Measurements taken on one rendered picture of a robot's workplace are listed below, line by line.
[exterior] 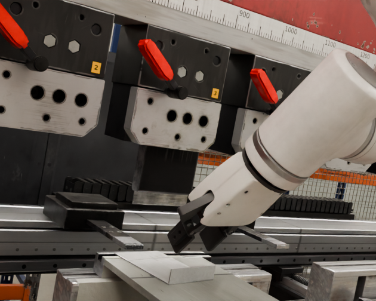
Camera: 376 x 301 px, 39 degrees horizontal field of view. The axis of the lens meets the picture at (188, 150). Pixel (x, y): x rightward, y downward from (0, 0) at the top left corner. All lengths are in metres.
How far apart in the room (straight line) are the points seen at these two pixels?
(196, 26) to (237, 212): 0.28
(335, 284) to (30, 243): 0.61
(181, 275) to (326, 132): 0.29
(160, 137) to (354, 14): 0.45
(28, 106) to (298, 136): 0.32
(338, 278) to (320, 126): 0.61
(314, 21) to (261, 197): 0.40
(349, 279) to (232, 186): 0.60
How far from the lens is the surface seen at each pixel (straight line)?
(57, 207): 1.02
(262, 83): 0.83
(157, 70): 0.72
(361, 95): 0.57
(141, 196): 0.82
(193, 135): 0.80
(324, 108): 0.58
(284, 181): 0.62
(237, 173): 0.63
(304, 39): 0.94
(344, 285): 1.18
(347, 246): 1.61
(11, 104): 0.67
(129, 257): 0.82
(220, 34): 0.82
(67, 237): 1.05
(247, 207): 0.67
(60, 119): 0.69
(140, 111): 0.74
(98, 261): 0.82
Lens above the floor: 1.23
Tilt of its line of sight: 4 degrees down
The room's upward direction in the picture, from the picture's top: 10 degrees clockwise
